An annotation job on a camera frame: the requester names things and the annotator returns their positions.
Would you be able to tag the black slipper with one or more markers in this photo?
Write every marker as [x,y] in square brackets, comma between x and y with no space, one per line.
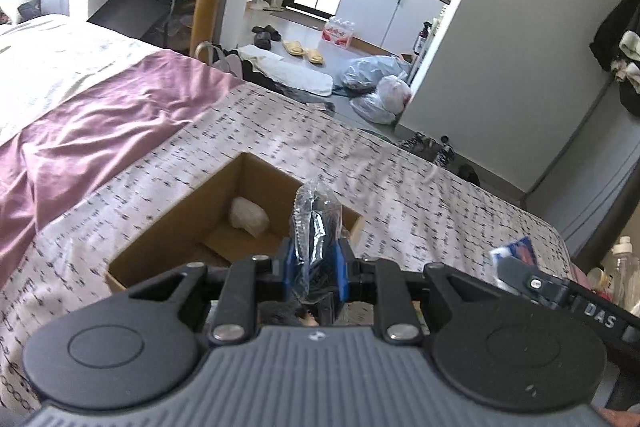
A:
[262,41]
[267,31]

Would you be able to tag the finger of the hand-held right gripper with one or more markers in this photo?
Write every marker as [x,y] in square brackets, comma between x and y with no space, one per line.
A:
[535,283]

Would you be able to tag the grey plastic bag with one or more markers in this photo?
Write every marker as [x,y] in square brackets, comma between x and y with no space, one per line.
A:
[372,69]

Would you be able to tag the brown cardboard box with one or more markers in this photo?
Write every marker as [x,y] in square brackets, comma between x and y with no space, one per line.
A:
[165,239]

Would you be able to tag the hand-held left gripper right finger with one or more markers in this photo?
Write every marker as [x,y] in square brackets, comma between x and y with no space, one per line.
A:
[343,274]

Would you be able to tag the colourful plastic packet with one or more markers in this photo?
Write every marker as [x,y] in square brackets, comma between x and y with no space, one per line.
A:
[520,249]

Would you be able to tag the dark spray bottle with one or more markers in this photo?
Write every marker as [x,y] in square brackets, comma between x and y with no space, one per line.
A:
[422,39]

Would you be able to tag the white floor mat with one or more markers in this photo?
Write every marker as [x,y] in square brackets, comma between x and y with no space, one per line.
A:
[295,74]

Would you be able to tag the pair of shoes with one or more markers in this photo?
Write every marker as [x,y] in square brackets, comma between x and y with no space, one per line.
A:
[430,149]

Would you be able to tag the pink blanket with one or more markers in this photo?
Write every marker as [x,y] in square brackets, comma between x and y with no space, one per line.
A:
[100,137]

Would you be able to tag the black toy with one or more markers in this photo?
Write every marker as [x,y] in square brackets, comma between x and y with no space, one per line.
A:
[317,232]

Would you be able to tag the black low bench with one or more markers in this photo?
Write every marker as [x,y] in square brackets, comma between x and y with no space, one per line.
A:
[130,7]

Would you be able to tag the white duvet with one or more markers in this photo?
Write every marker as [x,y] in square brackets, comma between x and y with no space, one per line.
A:
[50,67]

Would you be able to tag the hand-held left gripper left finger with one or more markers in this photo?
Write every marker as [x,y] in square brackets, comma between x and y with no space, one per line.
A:
[286,274]

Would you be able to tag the yellow slipper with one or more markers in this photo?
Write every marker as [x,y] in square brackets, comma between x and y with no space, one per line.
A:
[315,55]
[294,48]

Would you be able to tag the clear bottle with white cap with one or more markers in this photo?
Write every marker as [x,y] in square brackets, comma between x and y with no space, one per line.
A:
[625,272]

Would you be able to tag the pack of water bottles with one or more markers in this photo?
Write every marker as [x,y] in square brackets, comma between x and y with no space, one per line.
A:
[339,33]

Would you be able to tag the white plastic bag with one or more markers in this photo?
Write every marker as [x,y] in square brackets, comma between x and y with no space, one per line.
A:
[395,93]

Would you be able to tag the white kitchen cabinet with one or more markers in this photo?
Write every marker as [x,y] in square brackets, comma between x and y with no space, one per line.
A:
[385,12]

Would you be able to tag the clear plastic bag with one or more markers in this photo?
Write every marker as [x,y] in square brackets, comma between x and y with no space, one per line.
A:
[372,109]

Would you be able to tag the white small packet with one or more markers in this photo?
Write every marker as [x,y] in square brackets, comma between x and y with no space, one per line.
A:
[247,217]

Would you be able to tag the small pink bottle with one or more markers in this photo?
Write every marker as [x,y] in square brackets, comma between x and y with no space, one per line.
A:
[598,279]

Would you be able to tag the hanging clothes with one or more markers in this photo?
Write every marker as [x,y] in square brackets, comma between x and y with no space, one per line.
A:
[625,72]

